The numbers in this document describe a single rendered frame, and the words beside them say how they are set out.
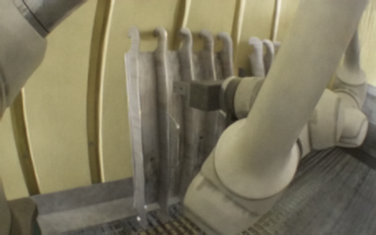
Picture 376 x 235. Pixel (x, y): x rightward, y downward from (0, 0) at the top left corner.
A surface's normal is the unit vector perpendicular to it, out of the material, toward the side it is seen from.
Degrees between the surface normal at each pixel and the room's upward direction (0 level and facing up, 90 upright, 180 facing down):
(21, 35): 76
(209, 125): 90
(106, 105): 90
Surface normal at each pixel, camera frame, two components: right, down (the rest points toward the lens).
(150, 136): 0.62, 0.19
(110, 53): 0.59, 0.41
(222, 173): -0.57, -0.21
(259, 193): -0.04, 0.10
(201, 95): -0.79, 0.14
